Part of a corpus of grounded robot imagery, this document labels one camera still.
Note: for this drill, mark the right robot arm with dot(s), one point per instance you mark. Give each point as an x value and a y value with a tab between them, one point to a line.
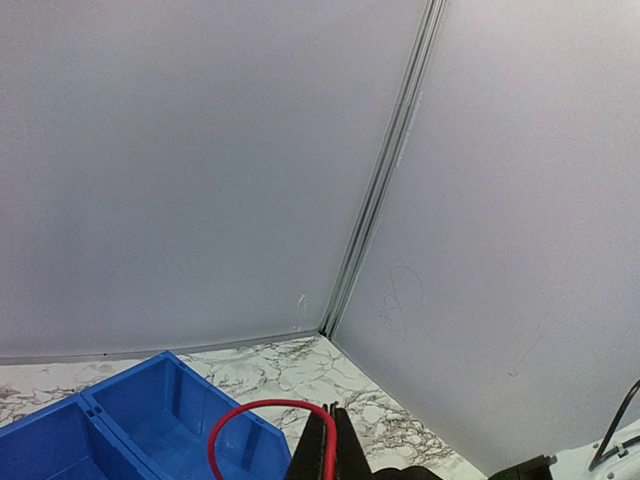
615	456

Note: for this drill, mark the right aluminium frame post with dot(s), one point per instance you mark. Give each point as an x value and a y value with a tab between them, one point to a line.
392	147

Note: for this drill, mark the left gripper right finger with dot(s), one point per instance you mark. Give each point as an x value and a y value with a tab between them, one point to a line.
351	462

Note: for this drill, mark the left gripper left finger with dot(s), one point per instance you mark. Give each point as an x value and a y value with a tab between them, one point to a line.
308	460

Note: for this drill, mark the blue three-compartment plastic bin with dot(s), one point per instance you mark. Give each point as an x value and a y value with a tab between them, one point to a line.
151	421

